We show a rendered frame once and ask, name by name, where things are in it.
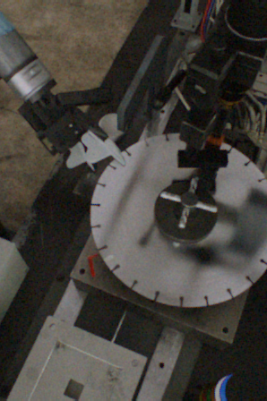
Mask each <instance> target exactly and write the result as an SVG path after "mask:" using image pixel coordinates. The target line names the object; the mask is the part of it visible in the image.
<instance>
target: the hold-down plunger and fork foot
mask: <svg viewBox="0 0 267 401"><path fill-rule="evenodd" d="M195 89H196V90H199V91H200V92H202V93H205V91H206V89H204V88H201V87H199V86H198V85H195ZM189 144H190V143H189ZM189 144H187V143H186V145H185V149H179V150H178V151H177V168H204V171H203V175H206V176H208V177H209V178H210V179H211V180H212V179H213V177H214V176H215V174H216V171H217V172H219V170H220V168H227V165H228V151H227V150H226V149H196V148H195V147H193V146H191V145H189Z"/></svg>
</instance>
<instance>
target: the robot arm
mask: <svg viewBox="0 0 267 401"><path fill-rule="evenodd" d="M51 77H52V74H51V73H50V72H49V71H48V69H47V68H46V67H45V65H44V64H43V63H42V62H41V61H40V60H39V58H38V57H37V56H36V55H35V53H34V52H33V51H32V48H31V47H30V45H29V44H28V43H27V42H26V41H25V40H24V39H23V37H22V36H21V35H20V33H19V32H18V31H17V29H16V28H15V26H14V25H12V24H11V23H10V22H9V21H8V19H7V18H6V17H5V16H4V15H3V13H1V12H0V80H2V79H3V80H4V82H6V83H7V84H8V86H9V87H10V88H11V89H12V91H13V92H14V93H15V94H16V96H17V97H18V98H19V99H20V100H24V102H23V103H24V104H22V106H21V107H20V108H19V109H18V111H19V113H20V114H21V116H22V118H23V119H24V120H25V121H26V122H27V123H28V124H29V125H30V126H31V128H32V129H33V130H34V131H35V132H36V134H37V135H36V137H37V138H38V139H39V141H40V142H41V143H42V144H43V145H44V147H45V148H46V149H47V150H48V152H49V153H50V154H51V155H52V156H53V157H54V156H55V155H56V154H57V153H59V154H60V155H62V154H65V153H66V151H67V150H69V149H70V150H71V152H72V154H71V156H70V157H69V159H68V161H67V166H68V167H69V168H73V167H75V166H78V165H80V164H81V163H83V162H85V161H86V162H87V163H88V165H89V166H90V167H91V169H92V170H93V171H94V172H95V171H97V164H98V161H100V160H101V159H103V158H106V157H108V156H110V155H112V156H113V157H114V159H115V160H117V161H118V162H119V163H120V164H121V165H123V166H125V165H126V162H125V158H124V155H123V153H122V152H121V151H120V149H119V148H118V147H117V145H116V144H115V143H114V142H113V141H112V140H111V139H110V138H109V136H108V134H107V133H106V132H105V131H104V130H103V129H102V128H101V127H100V126H99V125H98V124H97V123H96V122H95V121H94V120H93V119H92V118H90V117H89V116H86V115H85V114H84V113H83V112H82V111H81V109H79V108H77V107H82V106H90V105H94V106H104V105H106V104H108V102H110V101H111V100H114V99H113V93H112V88H111V87H110V88H106V87H97V88H93V89H92V90H78V91H69V92H61V93H57V94H55V95H54V94H53V93H52V92H51V91H50V90H51V89H53V88H54V87H55V86H56V85H57V84H58V83H57V82H56V80H55V79H54V78H53V79H51ZM43 101H44V102H43ZM44 103H45V104H44ZM46 137H47V138H46ZM45 138H46V140H47V141H48V142H49V143H50V142H51V143H52V144H53V145H52V146H51V147H50V148H51V149H52V151H51V150H50V149H49V148H48V147H47V145H46V144H45V143H44V142H43V140H44V139H45Z"/></svg>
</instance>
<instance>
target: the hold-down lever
mask: <svg viewBox="0 0 267 401"><path fill-rule="evenodd" d="M186 75H187V73H186V71H185V70H183V69H182V70H180V71H179V72H178V73H176V74H175V75H174V77H173V78H172V79H171V80H170V81H169V82H168V84H167V85H166V86H163V87H160V88H159V89H158V90H157V91H156V92H155V93H154V95H153V96H152V97H151V98H150V101H149V104H150V107H151V108H152V109H153V110H155V111H160V110H161V109H162V108H163V107H164V106H165V105H166V104H167V103H168V102H169V101H170V99H171V98H172V92H173V91H174V89H175V88H176V87H177V86H178V84H179V83H180V82H181V81H182V80H183V79H184V77H186Z"/></svg>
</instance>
